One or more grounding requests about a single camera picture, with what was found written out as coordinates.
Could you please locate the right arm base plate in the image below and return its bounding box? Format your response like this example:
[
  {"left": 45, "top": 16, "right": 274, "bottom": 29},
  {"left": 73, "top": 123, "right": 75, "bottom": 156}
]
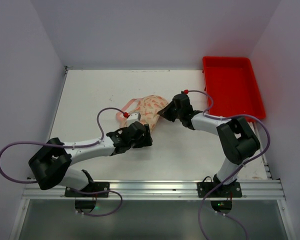
[{"left": 196, "top": 174, "right": 243, "bottom": 198}]

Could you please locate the floral mesh laundry bag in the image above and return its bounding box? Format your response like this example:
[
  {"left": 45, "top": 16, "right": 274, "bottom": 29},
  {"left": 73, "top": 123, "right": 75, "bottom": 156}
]
[{"left": 121, "top": 95, "right": 168, "bottom": 133}]

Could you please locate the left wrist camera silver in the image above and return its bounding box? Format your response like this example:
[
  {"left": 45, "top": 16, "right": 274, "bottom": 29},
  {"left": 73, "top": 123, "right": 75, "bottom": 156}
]
[{"left": 123, "top": 112, "right": 141, "bottom": 127}]

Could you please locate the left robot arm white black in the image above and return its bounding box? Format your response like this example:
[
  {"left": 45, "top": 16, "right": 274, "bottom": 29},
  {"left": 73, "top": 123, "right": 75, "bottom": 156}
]
[{"left": 28, "top": 121, "right": 153, "bottom": 191}]

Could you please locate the aluminium front rail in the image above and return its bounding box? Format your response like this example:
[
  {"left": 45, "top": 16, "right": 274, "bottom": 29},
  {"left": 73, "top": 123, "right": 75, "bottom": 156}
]
[{"left": 21, "top": 180, "right": 285, "bottom": 201}]

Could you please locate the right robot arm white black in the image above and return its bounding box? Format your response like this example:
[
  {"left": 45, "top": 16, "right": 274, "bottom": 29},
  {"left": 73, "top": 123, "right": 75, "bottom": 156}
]
[{"left": 158, "top": 93, "right": 261, "bottom": 186}]

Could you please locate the red plastic tray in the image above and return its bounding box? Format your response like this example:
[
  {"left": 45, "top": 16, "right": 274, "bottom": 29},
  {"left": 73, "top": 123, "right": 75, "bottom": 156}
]
[{"left": 202, "top": 56, "right": 266, "bottom": 120}]

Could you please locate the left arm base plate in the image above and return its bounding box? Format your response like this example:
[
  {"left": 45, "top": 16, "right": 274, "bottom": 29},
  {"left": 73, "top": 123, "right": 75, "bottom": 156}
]
[{"left": 64, "top": 181, "right": 110, "bottom": 198}]

